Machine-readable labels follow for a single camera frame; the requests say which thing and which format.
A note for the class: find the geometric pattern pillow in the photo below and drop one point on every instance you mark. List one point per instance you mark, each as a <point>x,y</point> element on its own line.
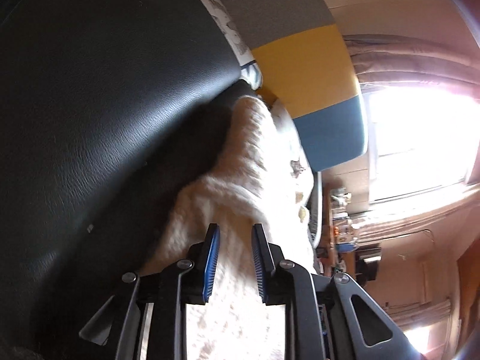
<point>250,70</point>

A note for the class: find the blue bag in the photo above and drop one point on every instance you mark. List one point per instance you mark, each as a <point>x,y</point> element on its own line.
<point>346,247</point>

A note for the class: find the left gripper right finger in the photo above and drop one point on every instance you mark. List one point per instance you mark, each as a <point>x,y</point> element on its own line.
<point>325,317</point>

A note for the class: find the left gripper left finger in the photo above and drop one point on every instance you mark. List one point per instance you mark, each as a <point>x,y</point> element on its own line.
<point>145,318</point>

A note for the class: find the black monitor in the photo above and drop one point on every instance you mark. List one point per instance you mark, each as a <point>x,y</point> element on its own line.
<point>367,260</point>

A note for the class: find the cream knitted sweater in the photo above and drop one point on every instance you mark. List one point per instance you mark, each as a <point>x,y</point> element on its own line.
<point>250,183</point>

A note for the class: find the beige curtain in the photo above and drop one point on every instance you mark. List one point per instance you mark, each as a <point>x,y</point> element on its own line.
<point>387,59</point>

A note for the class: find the wooden side table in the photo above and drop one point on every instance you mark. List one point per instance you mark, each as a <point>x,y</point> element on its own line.
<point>339,228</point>

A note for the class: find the tricolour sofa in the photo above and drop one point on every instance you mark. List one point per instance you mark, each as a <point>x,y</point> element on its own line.
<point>305,63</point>

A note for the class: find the deer print pillow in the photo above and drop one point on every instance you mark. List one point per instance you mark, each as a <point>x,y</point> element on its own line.
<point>298,165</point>

